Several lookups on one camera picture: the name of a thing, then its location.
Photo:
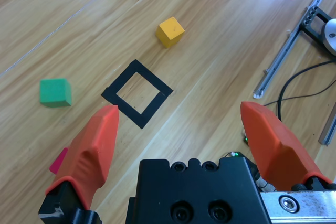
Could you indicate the green wooden cube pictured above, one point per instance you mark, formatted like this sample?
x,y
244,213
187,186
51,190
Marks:
x,y
55,93

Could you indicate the red wooden cube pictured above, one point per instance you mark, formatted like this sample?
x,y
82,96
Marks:
x,y
59,165

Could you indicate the aluminium extrusion rail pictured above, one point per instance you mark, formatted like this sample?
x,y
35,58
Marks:
x,y
288,44
329,129

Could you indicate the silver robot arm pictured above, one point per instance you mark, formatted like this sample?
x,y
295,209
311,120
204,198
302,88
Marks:
x,y
332,36

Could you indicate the yellow wooden cube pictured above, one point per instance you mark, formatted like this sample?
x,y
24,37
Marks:
x,y
170,31

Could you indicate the black metal bracket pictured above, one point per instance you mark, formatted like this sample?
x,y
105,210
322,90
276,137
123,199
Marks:
x,y
315,28

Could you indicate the black usb dongle green leds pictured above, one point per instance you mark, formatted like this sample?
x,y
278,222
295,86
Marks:
x,y
246,139
236,153

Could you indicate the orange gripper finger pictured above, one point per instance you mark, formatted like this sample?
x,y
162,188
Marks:
x,y
89,155
275,150

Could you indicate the black tape square outline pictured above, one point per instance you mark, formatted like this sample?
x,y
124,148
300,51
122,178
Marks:
x,y
153,78

